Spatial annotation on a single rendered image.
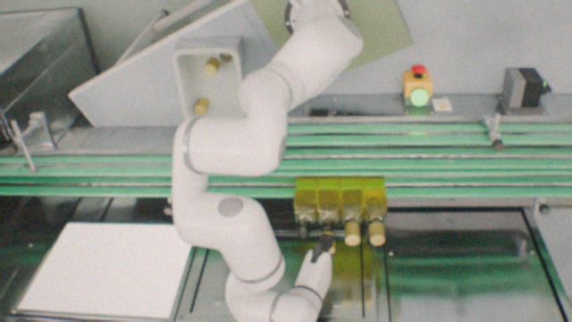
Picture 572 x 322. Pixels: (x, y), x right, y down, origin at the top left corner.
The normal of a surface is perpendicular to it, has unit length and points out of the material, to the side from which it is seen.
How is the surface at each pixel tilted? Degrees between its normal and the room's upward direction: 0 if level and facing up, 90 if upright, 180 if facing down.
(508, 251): 90
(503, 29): 0
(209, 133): 61
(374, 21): 1
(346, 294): 90
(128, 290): 90
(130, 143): 90
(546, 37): 0
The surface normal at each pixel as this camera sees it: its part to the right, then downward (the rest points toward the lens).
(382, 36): -0.09, 0.61
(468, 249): -0.08, -0.80
